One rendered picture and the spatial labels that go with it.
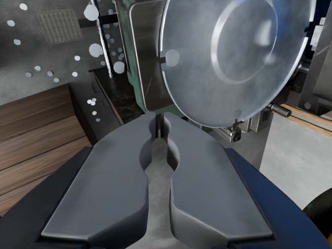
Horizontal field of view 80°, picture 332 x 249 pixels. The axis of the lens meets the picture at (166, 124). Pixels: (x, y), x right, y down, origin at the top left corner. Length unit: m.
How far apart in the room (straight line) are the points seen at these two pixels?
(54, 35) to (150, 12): 0.64
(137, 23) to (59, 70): 0.83
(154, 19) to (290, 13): 0.24
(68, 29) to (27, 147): 0.44
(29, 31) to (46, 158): 0.51
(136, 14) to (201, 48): 0.10
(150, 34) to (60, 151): 0.64
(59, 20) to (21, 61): 0.29
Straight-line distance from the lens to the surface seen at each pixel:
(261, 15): 0.36
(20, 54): 1.05
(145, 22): 0.26
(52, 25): 0.87
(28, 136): 0.79
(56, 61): 1.05
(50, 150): 0.83
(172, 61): 0.28
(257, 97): 0.42
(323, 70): 0.30
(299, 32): 0.45
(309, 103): 0.37
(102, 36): 0.86
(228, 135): 0.42
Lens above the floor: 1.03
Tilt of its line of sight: 50 degrees down
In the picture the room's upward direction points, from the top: 137 degrees clockwise
